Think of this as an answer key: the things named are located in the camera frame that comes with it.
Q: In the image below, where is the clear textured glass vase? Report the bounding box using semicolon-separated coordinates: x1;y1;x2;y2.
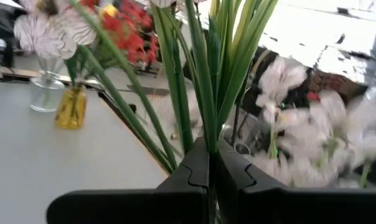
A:
29;55;67;113

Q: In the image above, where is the yellow artificial tulip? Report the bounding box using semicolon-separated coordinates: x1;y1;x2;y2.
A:
99;4;119;19

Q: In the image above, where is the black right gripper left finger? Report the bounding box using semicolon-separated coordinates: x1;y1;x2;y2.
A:
45;136;212;224

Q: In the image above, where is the red artificial flower bunch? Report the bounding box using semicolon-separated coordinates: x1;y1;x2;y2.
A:
113;0;154;29
78;0;126;41
122;27;160;65

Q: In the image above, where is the amber glass vase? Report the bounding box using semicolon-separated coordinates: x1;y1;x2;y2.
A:
54;85;88;131

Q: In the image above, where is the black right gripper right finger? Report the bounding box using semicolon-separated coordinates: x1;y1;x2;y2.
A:
215;138;376;224

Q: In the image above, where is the brown woven basket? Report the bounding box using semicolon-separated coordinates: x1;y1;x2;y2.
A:
308;70;368;98

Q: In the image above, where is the white veined flower bunch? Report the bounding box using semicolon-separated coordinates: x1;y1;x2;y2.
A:
247;90;376;189
255;55;310;125
12;0;281;175

